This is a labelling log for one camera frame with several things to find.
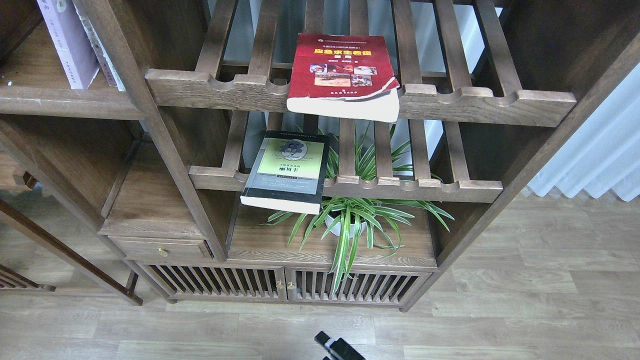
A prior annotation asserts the white book behind post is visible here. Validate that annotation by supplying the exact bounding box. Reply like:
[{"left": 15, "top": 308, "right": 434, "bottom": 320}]
[{"left": 73, "top": 0, "right": 126, "bottom": 92}]

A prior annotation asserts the white plant pot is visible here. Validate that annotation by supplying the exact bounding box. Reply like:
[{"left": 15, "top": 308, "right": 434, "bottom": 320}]
[{"left": 325, "top": 213, "right": 368, "bottom": 239}]

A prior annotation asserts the green spider plant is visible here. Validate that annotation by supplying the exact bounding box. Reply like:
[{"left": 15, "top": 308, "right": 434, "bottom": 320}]
[{"left": 261, "top": 125, "right": 454, "bottom": 294}]

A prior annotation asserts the dark wooden bookshelf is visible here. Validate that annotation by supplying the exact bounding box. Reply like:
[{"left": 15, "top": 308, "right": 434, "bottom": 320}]
[{"left": 1, "top": 0, "right": 639, "bottom": 312}]

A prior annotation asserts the white pleated curtain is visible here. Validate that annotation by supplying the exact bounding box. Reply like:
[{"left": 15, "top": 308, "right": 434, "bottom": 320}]
[{"left": 528, "top": 66, "right": 640, "bottom": 202}]

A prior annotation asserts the black and green book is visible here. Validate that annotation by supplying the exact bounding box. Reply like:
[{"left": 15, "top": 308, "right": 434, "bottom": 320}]
[{"left": 240, "top": 130, "right": 330, "bottom": 215}]

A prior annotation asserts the dark wooden side furniture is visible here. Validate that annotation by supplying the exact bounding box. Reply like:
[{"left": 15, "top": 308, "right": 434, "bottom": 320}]
[{"left": 1, "top": 152, "right": 143, "bottom": 306}]

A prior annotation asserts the red paperback book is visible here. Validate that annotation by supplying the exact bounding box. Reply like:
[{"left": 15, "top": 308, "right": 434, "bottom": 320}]
[{"left": 286, "top": 33, "right": 400, "bottom": 123}]

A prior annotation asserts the white and lilac book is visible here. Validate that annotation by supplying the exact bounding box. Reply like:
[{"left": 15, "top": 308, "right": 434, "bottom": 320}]
[{"left": 37, "top": 0, "right": 100, "bottom": 90}]

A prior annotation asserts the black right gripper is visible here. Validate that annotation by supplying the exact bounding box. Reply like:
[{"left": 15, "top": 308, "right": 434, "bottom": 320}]
[{"left": 314, "top": 331, "right": 366, "bottom": 360}]

